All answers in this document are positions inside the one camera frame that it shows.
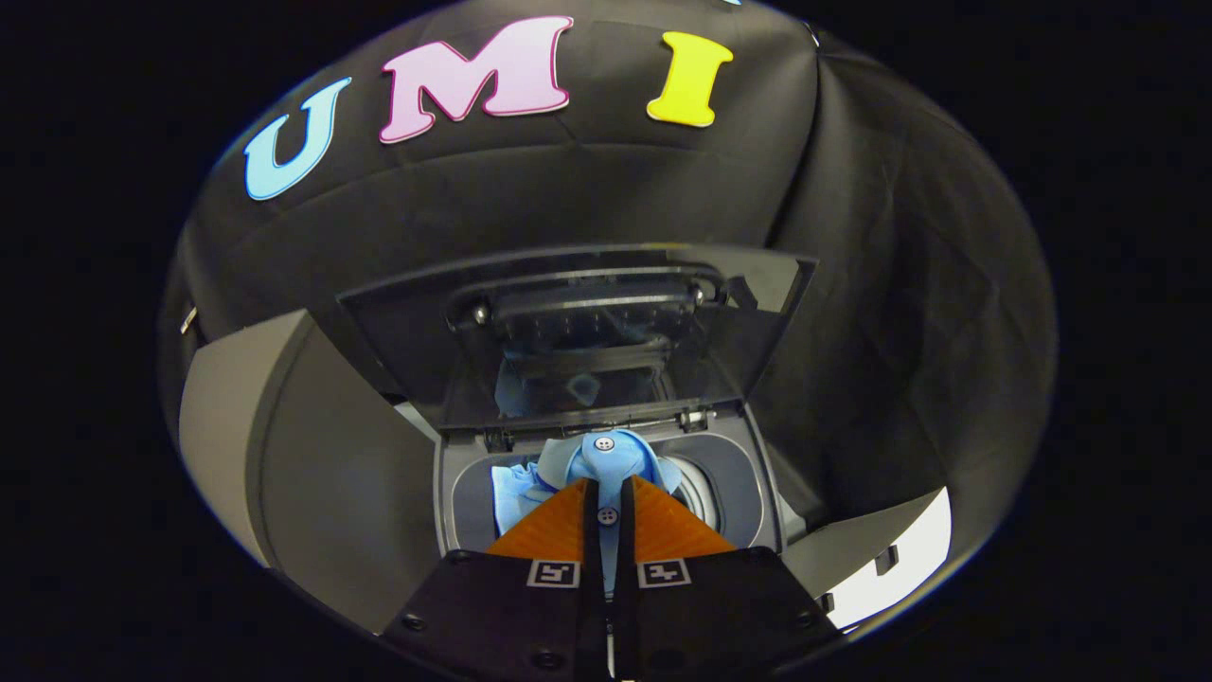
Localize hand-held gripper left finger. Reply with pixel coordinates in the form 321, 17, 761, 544
383, 478, 609, 682

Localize grey washing machine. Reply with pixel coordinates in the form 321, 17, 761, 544
431, 398, 834, 607

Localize light blue polo shirt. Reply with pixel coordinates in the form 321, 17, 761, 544
490, 428, 683, 607

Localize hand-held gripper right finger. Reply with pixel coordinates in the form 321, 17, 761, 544
611, 476, 841, 682

